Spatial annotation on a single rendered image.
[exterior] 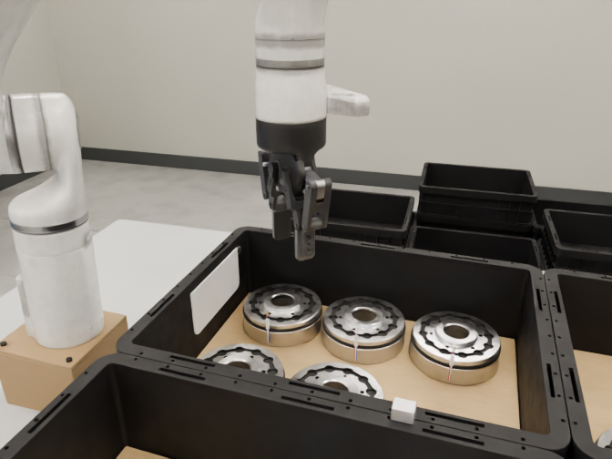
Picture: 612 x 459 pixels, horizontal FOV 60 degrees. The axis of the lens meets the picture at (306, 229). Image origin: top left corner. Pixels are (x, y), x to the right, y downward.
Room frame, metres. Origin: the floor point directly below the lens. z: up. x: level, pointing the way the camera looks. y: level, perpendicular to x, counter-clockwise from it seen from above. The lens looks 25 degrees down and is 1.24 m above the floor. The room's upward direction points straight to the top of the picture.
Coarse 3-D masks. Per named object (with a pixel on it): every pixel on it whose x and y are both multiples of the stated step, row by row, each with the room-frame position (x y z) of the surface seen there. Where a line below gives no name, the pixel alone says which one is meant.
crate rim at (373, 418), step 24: (96, 360) 0.39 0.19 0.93; (120, 360) 0.39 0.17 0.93; (144, 360) 0.39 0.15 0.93; (72, 384) 0.35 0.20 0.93; (192, 384) 0.36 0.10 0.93; (216, 384) 0.35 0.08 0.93; (240, 384) 0.35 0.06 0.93; (48, 408) 0.33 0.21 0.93; (288, 408) 0.33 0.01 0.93; (312, 408) 0.33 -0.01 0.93; (336, 408) 0.33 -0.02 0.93; (360, 408) 0.33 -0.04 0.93; (24, 432) 0.30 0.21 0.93; (384, 432) 0.31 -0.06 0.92; (408, 432) 0.30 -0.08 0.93; (432, 432) 0.30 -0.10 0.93; (456, 432) 0.30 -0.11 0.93; (0, 456) 0.28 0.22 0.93; (504, 456) 0.28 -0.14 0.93; (528, 456) 0.28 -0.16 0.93; (552, 456) 0.28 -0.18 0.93
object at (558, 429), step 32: (416, 256) 0.60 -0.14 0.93; (448, 256) 0.59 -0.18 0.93; (544, 288) 0.51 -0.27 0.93; (544, 320) 0.45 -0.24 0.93; (128, 352) 0.40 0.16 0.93; (160, 352) 0.40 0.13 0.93; (544, 352) 0.40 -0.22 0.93; (288, 384) 0.35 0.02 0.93; (544, 384) 0.35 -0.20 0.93; (416, 416) 0.32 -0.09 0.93; (448, 416) 0.32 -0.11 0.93; (544, 448) 0.29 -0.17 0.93
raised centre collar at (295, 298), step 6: (270, 294) 0.60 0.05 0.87; (276, 294) 0.60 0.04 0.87; (282, 294) 0.60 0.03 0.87; (288, 294) 0.60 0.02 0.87; (294, 294) 0.60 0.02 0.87; (264, 300) 0.59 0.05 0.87; (270, 300) 0.59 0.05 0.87; (294, 300) 0.59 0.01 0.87; (300, 300) 0.59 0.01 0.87; (264, 306) 0.58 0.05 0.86; (270, 306) 0.57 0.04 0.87; (276, 306) 0.57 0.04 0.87; (282, 306) 0.57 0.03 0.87; (288, 306) 0.57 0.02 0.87; (294, 306) 0.57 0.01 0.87; (300, 306) 0.58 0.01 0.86; (276, 312) 0.56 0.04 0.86; (282, 312) 0.56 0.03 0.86; (288, 312) 0.56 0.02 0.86
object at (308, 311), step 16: (272, 288) 0.63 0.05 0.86; (288, 288) 0.63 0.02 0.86; (304, 288) 0.62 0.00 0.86; (256, 304) 0.58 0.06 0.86; (304, 304) 0.58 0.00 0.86; (320, 304) 0.58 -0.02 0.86; (256, 320) 0.55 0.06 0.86; (272, 320) 0.55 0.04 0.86; (288, 320) 0.55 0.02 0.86; (304, 320) 0.55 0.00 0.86
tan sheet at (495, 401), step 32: (288, 352) 0.52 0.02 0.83; (320, 352) 0.52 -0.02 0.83; (512, 352) 0.52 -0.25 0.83; (384, 384) 0.47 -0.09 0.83; (416, 384) 0.47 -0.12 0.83; (448, 384) 0.47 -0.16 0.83; (480, 384) 0.47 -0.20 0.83; (512, 384) 0.47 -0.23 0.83; (480, 416) 0.42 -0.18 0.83; (512, 416) 0.42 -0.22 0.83
